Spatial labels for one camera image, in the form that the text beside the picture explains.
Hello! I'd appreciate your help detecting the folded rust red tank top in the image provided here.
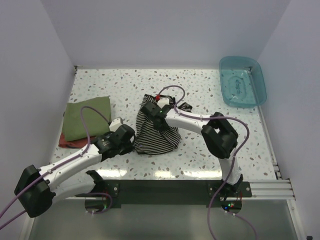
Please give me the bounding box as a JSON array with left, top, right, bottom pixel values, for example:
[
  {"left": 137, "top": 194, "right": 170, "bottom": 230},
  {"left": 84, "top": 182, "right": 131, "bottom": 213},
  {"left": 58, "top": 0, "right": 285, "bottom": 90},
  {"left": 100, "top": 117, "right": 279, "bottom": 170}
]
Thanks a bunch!
[{"left": 58, "top": 133, "right": 88, "bottom": 149}]

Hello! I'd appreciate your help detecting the aluminium front frame rail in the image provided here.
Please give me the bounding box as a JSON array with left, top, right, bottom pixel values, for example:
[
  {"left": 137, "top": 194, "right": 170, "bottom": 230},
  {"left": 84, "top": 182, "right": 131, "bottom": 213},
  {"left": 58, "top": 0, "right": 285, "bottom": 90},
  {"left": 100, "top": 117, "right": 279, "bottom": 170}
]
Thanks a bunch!
[{"left": 249, "top": 179, "right": 296, "bottom": 200}]

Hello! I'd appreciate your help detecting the olive green tank top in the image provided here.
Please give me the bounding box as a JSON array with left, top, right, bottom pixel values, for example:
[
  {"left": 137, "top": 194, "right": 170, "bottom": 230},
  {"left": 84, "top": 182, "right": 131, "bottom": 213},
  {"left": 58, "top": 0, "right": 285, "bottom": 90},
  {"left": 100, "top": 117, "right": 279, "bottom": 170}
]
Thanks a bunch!
[{"left": 61, "top": 96, "right": 111, "bottom": 142}]

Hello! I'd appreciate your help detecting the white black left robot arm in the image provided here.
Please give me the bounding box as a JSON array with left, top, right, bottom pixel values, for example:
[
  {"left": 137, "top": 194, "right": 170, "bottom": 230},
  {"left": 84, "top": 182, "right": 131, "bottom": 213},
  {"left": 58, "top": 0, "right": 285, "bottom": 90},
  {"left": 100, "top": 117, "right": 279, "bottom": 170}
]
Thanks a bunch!
[{"left": 14, "top": 124, "right": 135, "bottom": 218}]

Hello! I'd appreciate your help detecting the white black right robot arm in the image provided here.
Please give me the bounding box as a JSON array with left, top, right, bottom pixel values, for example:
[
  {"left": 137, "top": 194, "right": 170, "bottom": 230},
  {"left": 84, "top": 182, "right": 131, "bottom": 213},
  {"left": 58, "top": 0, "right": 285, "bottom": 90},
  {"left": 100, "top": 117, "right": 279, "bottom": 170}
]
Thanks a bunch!
[{"left": 140, "top": 101, "right": 243, "bottom": 197}]

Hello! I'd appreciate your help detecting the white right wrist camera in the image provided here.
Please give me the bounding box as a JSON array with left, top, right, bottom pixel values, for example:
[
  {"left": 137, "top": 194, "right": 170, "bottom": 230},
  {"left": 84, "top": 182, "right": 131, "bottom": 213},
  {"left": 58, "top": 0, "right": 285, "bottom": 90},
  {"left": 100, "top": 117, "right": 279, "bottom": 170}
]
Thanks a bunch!
[{"left": 155, "top": 94, "right": 170, "bottom": 109}]

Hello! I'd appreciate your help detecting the translucent blue plastic bin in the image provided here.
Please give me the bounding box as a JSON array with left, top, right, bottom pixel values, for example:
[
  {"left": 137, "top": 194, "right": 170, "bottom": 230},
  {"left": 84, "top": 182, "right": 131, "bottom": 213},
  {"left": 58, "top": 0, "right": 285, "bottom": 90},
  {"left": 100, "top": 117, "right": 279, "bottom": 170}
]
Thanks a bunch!
[{"left": 219, "top": 56, "right": 267, "bottom": 108}]

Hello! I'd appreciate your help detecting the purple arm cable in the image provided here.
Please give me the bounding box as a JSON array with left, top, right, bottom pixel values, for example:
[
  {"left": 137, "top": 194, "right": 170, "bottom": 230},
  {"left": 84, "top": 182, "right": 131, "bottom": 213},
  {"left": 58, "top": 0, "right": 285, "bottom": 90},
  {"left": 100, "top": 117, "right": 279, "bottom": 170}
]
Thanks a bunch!
[
  {"left": 0, "top": 106, "right": 116, "bottom": 230},
  {"left": 158, "top": 85, "right": 258, "bottom": 240}
]

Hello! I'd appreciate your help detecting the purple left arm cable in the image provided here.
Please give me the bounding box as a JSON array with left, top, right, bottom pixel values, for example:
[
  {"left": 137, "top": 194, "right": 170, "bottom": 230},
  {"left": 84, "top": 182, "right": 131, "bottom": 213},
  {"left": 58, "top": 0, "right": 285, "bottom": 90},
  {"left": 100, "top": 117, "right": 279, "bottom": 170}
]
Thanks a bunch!
[{"left": 0, "top": 106, "right": 116, "bottom": 230}]

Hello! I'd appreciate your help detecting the black white striped tank top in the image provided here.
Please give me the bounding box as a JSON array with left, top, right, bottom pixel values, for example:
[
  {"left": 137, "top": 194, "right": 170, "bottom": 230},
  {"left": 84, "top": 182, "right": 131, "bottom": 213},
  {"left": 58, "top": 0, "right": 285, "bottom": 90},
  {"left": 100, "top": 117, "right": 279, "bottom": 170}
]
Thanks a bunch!
[{"left": 134, "top": 110, "right": 182, "bottom": 155}]

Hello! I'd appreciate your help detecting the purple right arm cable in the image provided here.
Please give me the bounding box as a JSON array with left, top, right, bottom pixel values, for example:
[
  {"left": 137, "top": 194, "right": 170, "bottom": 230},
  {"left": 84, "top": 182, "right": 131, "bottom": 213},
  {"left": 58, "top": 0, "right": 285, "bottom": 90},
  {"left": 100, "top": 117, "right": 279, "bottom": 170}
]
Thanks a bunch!
[{"left": 158, "top": 85, "right": 258, "bottom": 240}]

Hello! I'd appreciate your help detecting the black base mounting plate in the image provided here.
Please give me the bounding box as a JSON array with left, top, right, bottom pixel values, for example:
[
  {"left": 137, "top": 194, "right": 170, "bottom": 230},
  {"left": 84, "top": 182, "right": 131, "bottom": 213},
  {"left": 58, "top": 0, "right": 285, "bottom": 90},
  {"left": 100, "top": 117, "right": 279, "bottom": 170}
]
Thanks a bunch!
[{"left": 74, "top": 178, "right": 252, "bottom": 210}]

